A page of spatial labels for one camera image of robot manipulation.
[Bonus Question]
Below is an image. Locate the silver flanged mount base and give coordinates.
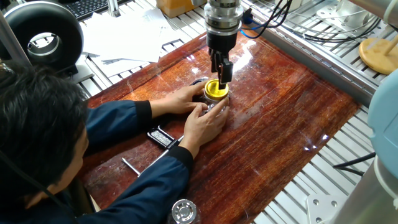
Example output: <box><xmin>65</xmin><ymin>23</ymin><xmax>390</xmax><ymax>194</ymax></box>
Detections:
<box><xmin>317</xmin><ymin>0</ymin><xmax>383</xmax><ymax>32</ymax></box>

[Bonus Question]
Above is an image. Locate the black table side panel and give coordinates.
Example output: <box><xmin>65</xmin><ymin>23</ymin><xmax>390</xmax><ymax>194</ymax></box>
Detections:
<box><xmin>68</xmin><ymin>177</ymin><xmax>96</xmax><ymax>215</ymax></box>

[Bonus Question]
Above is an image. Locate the person's right hand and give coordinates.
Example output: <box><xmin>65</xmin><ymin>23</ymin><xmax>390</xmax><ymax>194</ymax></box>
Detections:
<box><xmin>178</xmin><ymin>97</ymin><xmax>231</xmax><ymax>159</ymax></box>

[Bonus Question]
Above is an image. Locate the bundle of black cables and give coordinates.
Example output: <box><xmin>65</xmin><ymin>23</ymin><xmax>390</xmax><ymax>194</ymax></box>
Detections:
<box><xmin>292</xmin><ymin>17</ymin><xmax>382</xmax><ymax>44</ymax></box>

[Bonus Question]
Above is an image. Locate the large blank white paper sheet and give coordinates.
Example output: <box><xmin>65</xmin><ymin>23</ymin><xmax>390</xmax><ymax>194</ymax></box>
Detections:
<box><xmin>82</xmin><ymin>12</ymin><xmax>164</xmax><ymax>63</ymax></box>

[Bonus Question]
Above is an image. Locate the person's head black hair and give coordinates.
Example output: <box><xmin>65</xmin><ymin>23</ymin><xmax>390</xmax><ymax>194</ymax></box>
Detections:
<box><xmin>0</xmin><ymin>60</ymin><xmax>90</xmax><ymax>210</ymax></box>

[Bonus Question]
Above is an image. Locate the aluminium strut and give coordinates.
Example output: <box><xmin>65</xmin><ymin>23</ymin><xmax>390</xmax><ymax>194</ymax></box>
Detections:
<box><xmin>0</xmin><ymin>11</ymin><xmax>32</xmax><ymax>67</ymax></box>

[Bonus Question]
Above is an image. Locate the silver robot mount plate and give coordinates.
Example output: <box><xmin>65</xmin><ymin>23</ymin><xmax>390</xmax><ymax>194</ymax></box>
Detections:
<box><xmin>306</xmin><ymin>193</ymin><xmax>349</xmax><ymax>224</ymax></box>

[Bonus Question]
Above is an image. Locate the wood grain table mat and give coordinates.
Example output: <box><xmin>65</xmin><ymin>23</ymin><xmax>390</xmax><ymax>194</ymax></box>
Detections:
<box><xmin>79</xmin><ymin>27</ymin><xmax>361</xmax><ymax>224</ymax></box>

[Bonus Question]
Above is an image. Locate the black ring-shaped device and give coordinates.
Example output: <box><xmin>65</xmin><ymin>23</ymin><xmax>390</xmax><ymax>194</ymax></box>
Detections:
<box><xmin>0</xmin><ymin>1</ymin><xmax>85</xmax><ymax>75</ymax></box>

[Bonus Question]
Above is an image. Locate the black cable over lap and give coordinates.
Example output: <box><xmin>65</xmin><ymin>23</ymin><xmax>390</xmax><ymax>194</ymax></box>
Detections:
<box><xmin>0</xmin><ymin>151</ymin><xmax>78</xmax><ymax>224</ymax></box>

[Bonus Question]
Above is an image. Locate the silver metal post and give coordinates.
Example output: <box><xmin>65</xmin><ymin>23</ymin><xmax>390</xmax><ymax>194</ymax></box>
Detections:
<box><xmin>106</xmin><ymin>0</ymin><xmax>121</xmax><ymax>18</ymax></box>

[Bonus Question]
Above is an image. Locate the person's left hand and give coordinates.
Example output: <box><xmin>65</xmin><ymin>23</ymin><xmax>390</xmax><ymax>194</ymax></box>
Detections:
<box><xmin>149</xmin><ymin>81</ymin><xmax>209</xmax><ymax>119</ymax></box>

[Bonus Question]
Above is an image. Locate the black computer keyboard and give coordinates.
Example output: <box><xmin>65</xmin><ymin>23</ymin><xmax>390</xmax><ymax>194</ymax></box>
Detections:
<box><xmin>60</xmin><ymin>0</ymin><xmax>131</xmax><ymax>21</ymax></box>

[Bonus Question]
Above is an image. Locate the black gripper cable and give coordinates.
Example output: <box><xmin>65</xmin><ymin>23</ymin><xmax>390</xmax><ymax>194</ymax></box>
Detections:
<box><xmin>239</xmin><ymin>0</ymin><xmax>295</xmax><ymax>40</ymax></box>

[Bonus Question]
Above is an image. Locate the left forearm in blue sleeve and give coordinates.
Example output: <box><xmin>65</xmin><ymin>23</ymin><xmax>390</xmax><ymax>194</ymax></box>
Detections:
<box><xmin>85</xmin><ymin>100</ymin><xmax>153</xmax><ymax>150</ymax></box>

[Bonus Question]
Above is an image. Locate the printed white paper sheet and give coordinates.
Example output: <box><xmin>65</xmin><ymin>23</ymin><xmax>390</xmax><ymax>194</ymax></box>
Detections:
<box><xmin>133</xmin><ymin>7</ymin><xmax>181</xmax><ymax>46</ymax></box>

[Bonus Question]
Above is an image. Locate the round wooden stand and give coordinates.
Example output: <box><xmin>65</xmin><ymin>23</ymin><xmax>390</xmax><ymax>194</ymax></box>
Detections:
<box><xmin>358</xmin><ymin>32</ymin><xmax>398</xmax><ymax>76</ymax></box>

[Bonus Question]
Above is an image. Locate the gold metal jar lid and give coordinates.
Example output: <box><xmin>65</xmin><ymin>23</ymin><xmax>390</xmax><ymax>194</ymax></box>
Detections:
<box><xmin>204</xmin><ymin>78</ymin><xmax>230</xmax><ymax>101</ymax></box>

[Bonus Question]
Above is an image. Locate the clear glass jar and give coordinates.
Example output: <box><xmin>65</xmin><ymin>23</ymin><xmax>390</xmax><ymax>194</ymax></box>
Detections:
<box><xmin>201</xmin><ymin>93</ymin><xmax>231</xmax><ymax>116</ymax></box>

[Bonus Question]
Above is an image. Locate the black C-clamp with steel screw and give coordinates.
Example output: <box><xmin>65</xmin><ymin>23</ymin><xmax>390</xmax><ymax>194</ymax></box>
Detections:
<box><xmin>121</xmin><ymin>77</ymin><xmax>210</xmax><ymax>178</ymax></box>

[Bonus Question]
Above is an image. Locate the orange cardboard box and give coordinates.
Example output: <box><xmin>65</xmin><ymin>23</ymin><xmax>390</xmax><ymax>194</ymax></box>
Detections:
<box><xmin>155</xmin><ymin>0</ymin><xmax>208</xmax><ymax>19</ymax></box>

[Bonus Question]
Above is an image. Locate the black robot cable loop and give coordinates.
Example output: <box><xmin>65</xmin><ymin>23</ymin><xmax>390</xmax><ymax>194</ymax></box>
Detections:
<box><xmin>331</xmin><ymin>151</ymin><xmax>377</xmax><ymax>177</ymax></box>

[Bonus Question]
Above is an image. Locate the aluminium table rail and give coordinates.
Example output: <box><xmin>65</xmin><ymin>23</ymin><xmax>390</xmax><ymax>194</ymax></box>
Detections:
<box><xmin>241</xmin><ymin>2</ymin><xmax>388</xmax><ymax>108</ymax></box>

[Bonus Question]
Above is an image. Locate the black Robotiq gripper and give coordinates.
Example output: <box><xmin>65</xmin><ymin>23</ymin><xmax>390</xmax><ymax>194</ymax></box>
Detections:
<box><xmin>206</xmin><ymin>30</ymin><xmax>239</xmax><ymax>90</ymax></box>

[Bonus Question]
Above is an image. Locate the person's blue jacket torso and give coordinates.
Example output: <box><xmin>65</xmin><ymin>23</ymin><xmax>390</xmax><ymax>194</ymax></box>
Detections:
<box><xmin>0</xmin><ymin>189</ymin><xmax>81</xmax><ymax>224</ymax></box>

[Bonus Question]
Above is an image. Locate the right forearm in blue sleeve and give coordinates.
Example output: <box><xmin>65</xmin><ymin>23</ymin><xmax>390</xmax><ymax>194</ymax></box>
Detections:
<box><xmin>77</xmin><ymin>145</ymin><xmax>195</xmax><ymax>224</ymax></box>

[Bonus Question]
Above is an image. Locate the glass jar with silver lid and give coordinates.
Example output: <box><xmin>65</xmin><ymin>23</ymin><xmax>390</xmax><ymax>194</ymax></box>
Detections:
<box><xmin>167</xmin><ymin>198</ymin><xmax>202</xmax><ymax>224</ymax></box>

